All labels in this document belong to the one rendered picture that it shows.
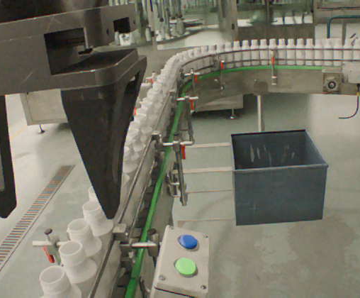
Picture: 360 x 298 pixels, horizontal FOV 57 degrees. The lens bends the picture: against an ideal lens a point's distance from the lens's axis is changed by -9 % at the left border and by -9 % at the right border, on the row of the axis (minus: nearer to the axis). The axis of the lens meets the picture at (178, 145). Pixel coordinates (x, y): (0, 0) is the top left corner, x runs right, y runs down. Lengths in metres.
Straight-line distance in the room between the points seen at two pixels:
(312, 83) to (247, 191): 1.32
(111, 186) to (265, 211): 1.08
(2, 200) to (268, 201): 1.07
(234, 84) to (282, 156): 0.97
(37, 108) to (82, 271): 4.27
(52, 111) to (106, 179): 4.53
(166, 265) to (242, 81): 1.92
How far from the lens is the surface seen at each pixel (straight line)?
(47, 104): 4.68
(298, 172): 1.17
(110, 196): 0.17
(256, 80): 2.37
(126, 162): 0.83
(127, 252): 0.68
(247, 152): 1.45
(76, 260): 0.55
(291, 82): 2.37
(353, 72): 2.18
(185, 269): 0.54
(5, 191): 0.21
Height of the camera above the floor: 1.49
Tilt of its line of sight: 24 degrees down
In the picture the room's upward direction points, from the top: 7 degrees counter-clockwise
